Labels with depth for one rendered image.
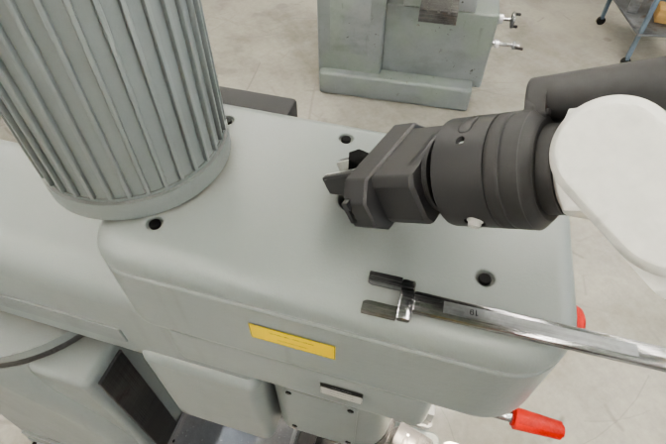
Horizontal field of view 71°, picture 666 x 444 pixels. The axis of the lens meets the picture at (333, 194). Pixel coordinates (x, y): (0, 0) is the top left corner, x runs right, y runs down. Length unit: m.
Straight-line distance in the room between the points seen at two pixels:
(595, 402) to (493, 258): 2.23
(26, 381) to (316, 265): 0.65
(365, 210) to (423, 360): 0.15
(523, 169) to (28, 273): 0.61
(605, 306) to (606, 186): 2.68
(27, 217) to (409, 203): 0.55
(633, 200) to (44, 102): 0.41
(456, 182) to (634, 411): 2.44
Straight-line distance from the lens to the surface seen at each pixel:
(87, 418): 1.03
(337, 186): 0.46
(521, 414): 0.60
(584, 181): 0.30
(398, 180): 0.37
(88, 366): 0.87
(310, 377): 0.59
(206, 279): 0.45
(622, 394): 2.75
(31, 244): 0.73
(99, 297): 0.67
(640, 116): 0.30
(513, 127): 0.34
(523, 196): 0.33
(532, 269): 0.47
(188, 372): 0.74
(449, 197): 0.35
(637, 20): 5.07
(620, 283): 3.10
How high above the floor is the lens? 2.25
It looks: 47 degrees down
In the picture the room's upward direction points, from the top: straight up
